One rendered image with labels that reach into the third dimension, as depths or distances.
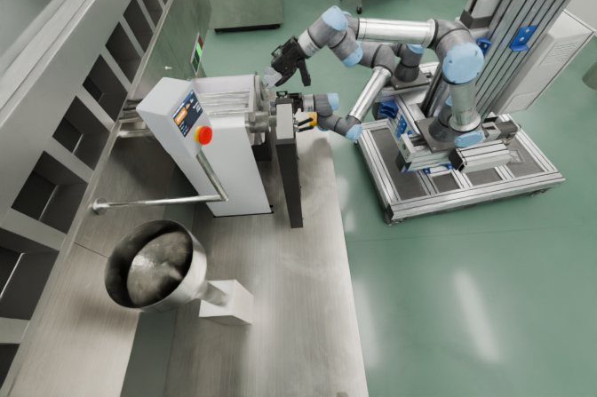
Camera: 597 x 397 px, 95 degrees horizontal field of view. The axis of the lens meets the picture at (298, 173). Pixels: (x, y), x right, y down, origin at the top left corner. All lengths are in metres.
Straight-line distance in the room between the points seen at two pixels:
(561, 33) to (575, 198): 1.54
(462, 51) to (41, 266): 1.21
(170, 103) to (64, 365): 0.55
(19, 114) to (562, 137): 3.41
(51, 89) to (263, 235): 0.79
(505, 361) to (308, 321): 1.43
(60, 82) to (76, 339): 0.52
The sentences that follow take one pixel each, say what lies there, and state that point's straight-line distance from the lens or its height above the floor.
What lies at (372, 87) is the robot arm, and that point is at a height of 1.12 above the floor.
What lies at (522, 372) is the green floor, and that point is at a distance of 2.27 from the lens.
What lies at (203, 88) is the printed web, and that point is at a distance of 1.10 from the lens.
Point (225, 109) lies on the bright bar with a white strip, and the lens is 0.79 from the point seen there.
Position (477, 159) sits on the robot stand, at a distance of 1.74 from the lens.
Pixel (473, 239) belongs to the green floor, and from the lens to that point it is 2.37.
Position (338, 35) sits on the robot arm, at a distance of 0.96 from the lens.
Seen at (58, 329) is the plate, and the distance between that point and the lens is 0.73.
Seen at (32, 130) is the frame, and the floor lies 1.61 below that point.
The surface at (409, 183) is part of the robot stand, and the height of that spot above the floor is 0.21.
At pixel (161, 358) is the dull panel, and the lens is 1.10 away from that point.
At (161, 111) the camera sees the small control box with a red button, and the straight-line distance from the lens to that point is 0.41.
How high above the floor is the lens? 1.95
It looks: 57 degrees down
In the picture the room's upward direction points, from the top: 5 degrees counter-clockwise
